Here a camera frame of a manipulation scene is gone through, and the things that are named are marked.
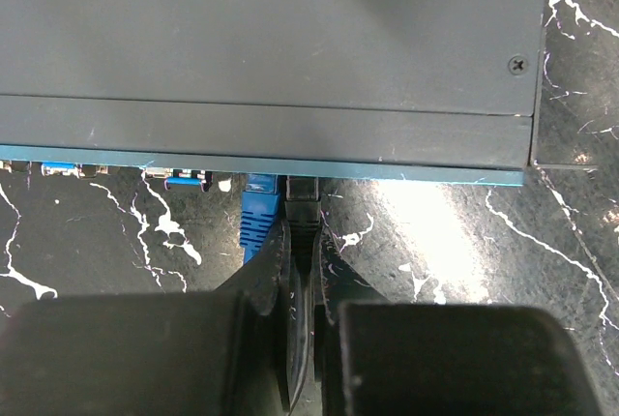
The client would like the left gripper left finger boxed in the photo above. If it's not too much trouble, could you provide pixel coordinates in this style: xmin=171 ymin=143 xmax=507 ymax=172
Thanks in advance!
xmin=216 ymin=222 xmax=290 ymax=411

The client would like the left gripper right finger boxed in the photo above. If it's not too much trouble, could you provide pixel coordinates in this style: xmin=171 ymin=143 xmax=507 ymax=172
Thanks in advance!
xmin=311 ymin=227 xmax=387 ymax=382

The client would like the blue ethernet cable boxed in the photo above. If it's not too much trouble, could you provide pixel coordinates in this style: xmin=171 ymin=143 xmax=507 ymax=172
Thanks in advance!
xmin=238 ymin=172 xmax=282 ymax=267

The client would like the black ethernet cable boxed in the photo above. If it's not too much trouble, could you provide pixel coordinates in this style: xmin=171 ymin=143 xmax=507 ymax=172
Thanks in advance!
xmin=283 ymin=175 xmax=323 ymax=407

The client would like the silver SFP transceiver plug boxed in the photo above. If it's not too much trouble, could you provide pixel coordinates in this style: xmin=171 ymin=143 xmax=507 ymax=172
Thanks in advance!
xmin=163 ymin=169 xmax=213 ymax=193

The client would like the inserted silver SFP module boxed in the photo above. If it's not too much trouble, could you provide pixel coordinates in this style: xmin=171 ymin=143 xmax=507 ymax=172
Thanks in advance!
xmin=144 ymin=167 xmax=173 ymax=179

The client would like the dark blue network switch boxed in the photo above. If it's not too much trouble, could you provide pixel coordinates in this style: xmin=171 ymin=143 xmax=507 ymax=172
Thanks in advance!
xmin=1 ymin=0 xmax=545 ymax=186

